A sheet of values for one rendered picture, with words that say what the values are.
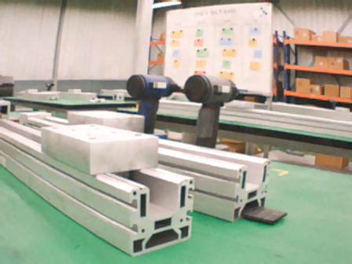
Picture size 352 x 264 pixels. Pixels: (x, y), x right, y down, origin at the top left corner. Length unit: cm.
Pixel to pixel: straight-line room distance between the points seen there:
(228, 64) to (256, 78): 39
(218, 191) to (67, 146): 23
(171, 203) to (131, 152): 8
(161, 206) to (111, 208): 7
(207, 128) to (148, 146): 30
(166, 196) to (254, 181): 19
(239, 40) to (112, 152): 345
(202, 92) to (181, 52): 361
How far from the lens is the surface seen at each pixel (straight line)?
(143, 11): 928
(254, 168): 60
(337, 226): 56
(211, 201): 56
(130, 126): 79
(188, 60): 426
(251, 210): 58
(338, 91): 1035
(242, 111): 228
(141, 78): 92
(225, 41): 396
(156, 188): 47
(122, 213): 41
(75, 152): 47
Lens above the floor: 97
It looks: 7 degrees down
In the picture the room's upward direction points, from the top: 3 degrees clockwise
